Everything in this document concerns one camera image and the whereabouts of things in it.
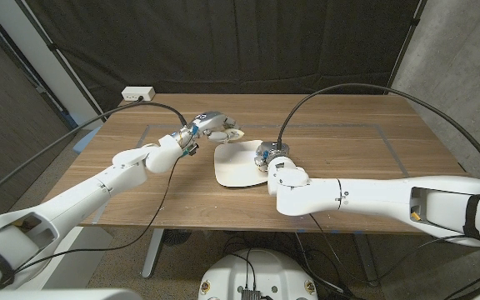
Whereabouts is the white rounded square plate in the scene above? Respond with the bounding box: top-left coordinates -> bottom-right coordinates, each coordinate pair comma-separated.
213,139 -> 274,188

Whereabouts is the dark round floor fan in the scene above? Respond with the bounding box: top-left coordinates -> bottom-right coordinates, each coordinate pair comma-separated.
162,228 -> 192,247

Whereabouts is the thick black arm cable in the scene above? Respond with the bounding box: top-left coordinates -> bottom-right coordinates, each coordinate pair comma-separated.
0,101 -> 189,209
276,82 -> 480,195

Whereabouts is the black backdrop curtain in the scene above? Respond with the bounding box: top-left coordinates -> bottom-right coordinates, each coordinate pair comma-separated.
22,0 -> 427,120

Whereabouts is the grey metal table leg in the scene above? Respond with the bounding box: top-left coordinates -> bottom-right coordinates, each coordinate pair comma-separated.
141,227 -> 166,279
352,232 -> 381,288

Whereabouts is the white power strip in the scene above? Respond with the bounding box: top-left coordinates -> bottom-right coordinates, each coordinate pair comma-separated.
121,86 -> 157,103

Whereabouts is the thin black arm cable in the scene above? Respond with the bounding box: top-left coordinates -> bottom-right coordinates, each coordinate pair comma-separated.
14,160 -> 178,274
308,214 -> 466,284

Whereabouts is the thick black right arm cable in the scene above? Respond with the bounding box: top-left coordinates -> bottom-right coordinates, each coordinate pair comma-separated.
276,82 -> 480,195

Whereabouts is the black backdrop stand pole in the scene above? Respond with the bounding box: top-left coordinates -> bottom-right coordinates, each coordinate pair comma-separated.
384,0 -> 428,95
14,0 -> 108,123

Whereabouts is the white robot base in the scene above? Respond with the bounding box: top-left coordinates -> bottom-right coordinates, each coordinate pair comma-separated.
197,248 -> 319,300

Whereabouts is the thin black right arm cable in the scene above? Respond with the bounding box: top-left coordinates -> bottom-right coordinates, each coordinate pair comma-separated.
308,214 -> 466,284

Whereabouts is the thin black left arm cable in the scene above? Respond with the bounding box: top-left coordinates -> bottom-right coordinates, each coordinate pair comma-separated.
14,160 -> 178,274

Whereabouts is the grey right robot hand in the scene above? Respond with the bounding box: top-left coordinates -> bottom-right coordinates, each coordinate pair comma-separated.
253,140 -> 292,173

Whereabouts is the yellow sponge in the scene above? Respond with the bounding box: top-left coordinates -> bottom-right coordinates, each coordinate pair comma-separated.
222,127 -> 245,143

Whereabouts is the white floor board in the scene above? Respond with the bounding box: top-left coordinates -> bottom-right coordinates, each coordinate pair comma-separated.
18,227 -> 114,291

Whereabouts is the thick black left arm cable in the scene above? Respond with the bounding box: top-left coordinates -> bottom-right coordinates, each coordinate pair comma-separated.
0,101 -> 189,209

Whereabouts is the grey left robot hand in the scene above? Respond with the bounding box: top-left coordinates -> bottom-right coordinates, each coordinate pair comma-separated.
189,110 -> 245,144

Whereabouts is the light blue floor object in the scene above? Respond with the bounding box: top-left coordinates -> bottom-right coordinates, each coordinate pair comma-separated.
72,126 -> 103,155

